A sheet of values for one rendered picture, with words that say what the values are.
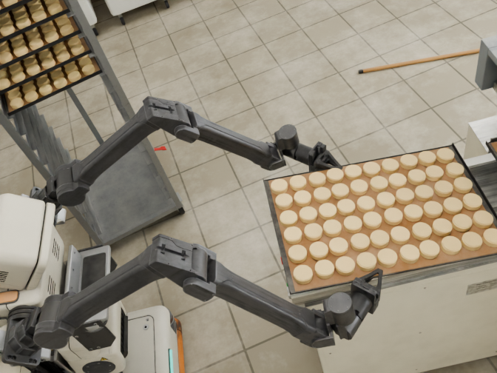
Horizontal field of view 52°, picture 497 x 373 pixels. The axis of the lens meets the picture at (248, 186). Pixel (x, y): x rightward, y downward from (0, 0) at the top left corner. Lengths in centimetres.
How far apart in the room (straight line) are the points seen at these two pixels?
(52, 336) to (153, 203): 163
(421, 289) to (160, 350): 111
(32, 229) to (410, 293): 104
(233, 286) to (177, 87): 272
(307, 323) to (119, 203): 184
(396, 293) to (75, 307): 87
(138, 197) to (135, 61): 154
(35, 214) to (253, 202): 162
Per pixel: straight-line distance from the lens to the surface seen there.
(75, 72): 223
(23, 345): 137
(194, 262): 108
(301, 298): 147
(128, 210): 285
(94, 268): 162
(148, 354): 222
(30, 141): 237
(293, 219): 146
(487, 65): 171
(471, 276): 161
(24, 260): 134
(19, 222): 139
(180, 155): 321
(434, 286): 159
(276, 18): 412
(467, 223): 150
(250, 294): 115
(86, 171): 150
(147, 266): 106
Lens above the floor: 218
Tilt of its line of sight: 49 degrees down
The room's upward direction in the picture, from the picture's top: 18 degrees counter-clockwise
